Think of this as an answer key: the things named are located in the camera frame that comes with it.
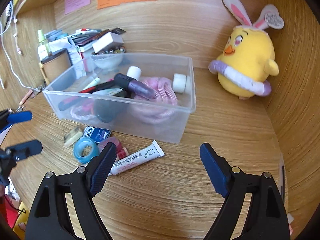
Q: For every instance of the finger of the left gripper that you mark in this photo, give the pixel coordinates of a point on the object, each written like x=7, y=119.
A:
x=23, y=151
x=14, y=118

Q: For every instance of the pink scissors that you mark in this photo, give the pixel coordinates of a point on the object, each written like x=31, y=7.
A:
x=69, y=102

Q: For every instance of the purple black cylindrical device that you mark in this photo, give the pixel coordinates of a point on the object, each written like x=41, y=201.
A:
x=134, y=86

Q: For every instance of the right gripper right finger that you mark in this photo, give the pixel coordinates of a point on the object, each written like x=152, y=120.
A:
x=218, y=169

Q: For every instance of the clear plastic storage box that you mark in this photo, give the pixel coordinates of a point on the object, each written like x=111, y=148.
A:
x=163, y=119

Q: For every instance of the blue card box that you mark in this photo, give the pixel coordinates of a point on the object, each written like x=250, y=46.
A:
x=96, y=134

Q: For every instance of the small white cylinder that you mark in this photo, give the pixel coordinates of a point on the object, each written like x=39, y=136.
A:
x=134, y=72

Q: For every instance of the brown lidded canister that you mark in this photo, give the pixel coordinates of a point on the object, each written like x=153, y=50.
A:
x=54, y=65

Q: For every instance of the white rectangular box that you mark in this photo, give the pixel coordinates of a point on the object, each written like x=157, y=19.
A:
x=109, y=40

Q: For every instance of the light green cream tube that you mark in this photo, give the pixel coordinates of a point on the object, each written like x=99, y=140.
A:
x=93, y=83

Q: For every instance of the brown eraser block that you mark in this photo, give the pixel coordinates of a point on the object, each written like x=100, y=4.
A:
x=72, y=136

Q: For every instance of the white bowl of marbles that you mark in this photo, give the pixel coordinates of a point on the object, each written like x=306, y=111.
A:
x=109, y=59

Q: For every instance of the stack of books and papers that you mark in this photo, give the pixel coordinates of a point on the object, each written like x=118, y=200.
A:
x=79, y=46

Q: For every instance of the red white marker pen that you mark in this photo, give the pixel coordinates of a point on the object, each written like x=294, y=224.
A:
x=87, y=30

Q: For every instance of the light blue tape roll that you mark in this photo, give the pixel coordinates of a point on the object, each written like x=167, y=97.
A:
x=85, y=149

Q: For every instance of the yellow green spray bottle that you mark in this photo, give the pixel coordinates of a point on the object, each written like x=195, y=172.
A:
x=44, y=48

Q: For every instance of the wire frame eyeglasses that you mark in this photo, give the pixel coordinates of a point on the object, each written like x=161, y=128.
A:
x=30, y=94

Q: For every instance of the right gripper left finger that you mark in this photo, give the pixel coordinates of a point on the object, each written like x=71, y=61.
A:
x=99, y=168

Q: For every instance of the white ointment tube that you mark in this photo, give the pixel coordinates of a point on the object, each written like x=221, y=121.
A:
x=149, y=153

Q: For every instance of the yellow chick plush toy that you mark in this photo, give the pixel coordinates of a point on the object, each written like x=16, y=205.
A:
x=248, y=57

